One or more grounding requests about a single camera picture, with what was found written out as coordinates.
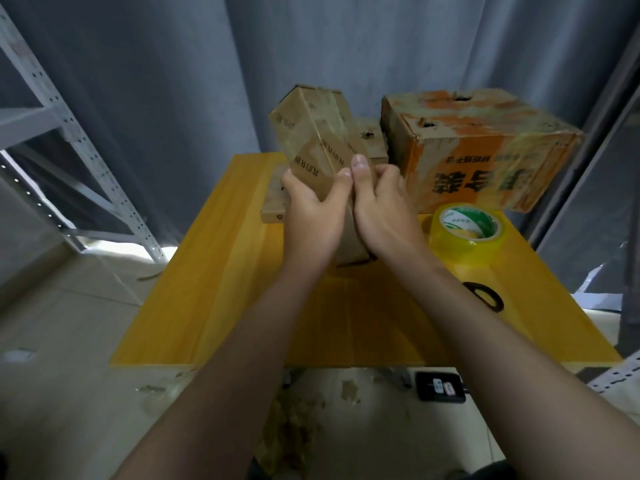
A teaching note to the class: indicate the person's right hand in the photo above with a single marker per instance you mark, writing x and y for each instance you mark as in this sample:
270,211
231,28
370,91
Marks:
390,220

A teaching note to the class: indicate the yellow tape roll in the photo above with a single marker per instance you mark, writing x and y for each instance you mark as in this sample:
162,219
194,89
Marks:
465,240

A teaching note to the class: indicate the person's left hand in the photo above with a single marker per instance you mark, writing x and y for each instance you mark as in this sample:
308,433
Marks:
315,225

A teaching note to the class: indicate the grey curtain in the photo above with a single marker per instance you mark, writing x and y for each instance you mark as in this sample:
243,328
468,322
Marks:
200,75

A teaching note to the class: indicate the person's right forearm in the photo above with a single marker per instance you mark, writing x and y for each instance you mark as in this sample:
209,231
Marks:
510,385

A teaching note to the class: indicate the medium brown cardboard box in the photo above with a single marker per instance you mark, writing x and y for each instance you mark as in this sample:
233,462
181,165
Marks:
372,140

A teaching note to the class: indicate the grey metal shelf unit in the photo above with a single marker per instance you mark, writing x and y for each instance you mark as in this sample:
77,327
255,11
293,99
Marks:
600,195
50,165

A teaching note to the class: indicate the tape scraps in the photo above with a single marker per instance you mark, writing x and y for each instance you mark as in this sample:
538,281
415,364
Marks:
290,435

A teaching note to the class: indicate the large orange print cardboard box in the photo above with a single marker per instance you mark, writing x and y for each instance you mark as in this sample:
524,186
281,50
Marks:
480,145

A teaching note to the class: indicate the yellow wooden table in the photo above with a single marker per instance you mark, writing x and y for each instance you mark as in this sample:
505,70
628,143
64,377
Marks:
200,295

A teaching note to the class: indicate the black power adapter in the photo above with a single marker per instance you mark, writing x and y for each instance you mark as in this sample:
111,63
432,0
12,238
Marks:
440,387

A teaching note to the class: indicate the long white-labelled cardboard box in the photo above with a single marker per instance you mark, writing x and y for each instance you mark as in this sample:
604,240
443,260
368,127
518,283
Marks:
315,130

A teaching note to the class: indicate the person's left forearm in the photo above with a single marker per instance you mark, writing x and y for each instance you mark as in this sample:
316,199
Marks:
210,395

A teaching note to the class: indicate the small cardboard box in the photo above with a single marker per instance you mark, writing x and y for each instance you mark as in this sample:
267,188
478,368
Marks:
272,200

